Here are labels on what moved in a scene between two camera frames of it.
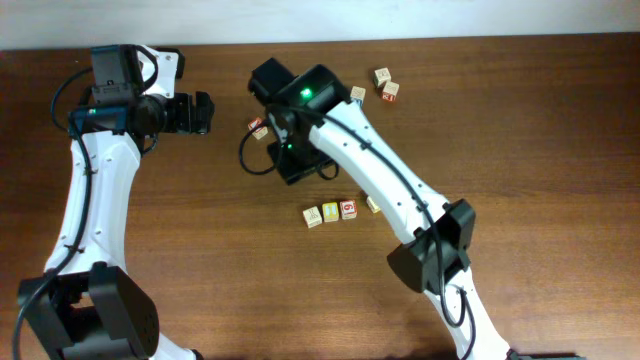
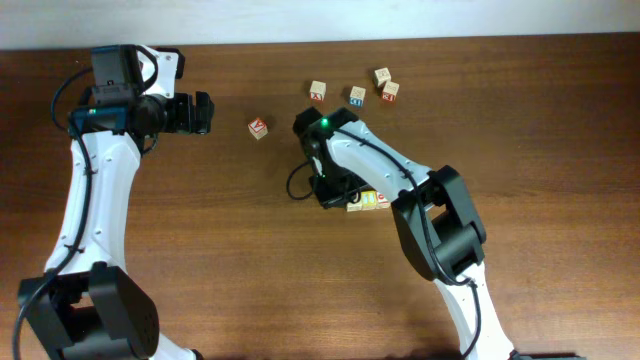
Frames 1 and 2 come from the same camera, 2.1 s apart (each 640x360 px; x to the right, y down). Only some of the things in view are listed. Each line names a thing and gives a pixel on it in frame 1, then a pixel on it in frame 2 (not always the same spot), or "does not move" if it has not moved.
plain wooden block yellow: (330, 211) → (369, 200)
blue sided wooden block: (358, 93) does not move
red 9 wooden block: (348, 209) → (383, 202)
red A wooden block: (260, 131) does not move
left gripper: (205, 111) does not move
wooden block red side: (312, 217) → (354, 207)
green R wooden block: (381, 76) does not move
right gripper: (289, 172) → (341, 200)
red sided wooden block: (390, 91) does not move
